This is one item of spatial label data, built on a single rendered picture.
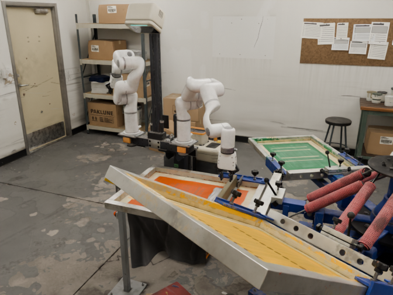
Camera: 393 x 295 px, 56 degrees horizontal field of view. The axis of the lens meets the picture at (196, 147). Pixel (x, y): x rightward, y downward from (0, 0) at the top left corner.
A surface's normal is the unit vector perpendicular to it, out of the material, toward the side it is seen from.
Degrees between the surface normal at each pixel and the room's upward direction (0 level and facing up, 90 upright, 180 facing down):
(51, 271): 0
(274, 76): 90
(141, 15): 64
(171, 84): 90
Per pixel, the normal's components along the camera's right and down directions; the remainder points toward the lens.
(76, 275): 0.00, -0.94
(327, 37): -0.41, 0.28
